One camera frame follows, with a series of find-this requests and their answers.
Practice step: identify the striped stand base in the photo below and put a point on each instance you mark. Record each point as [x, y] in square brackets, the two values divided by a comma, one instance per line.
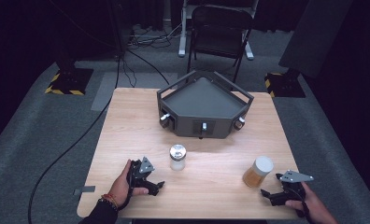
[284, 85]
[69, 82]

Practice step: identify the dark tilted panel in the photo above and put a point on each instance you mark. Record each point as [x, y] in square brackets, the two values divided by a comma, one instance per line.
[314, 37]

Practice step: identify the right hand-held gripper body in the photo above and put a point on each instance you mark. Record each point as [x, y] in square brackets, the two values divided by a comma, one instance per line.
[293, 188]

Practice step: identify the person's left hand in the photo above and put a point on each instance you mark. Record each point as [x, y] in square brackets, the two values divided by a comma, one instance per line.
[119, 189]

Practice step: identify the grey tape strip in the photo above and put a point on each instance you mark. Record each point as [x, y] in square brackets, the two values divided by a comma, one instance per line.
[86, 189]

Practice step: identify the dark stand pole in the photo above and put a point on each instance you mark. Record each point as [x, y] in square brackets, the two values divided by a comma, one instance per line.
[119, 28]

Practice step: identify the black folding chair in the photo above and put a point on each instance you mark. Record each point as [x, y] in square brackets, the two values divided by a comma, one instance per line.
[219, 31]

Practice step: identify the person's right hand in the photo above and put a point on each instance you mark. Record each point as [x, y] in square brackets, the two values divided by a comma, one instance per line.
[317, 207]

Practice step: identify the grey corner rack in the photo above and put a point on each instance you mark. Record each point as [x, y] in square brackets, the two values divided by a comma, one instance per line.
[202, 102]

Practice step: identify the amber jar with white lid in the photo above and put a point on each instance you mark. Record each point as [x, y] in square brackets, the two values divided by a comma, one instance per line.
[257, 172]

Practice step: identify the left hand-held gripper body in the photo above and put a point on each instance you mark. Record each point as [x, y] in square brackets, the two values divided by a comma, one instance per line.
[136, 174]

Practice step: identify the glass shaker with silver lid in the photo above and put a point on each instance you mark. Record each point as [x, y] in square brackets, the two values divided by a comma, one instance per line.
[177, 157]

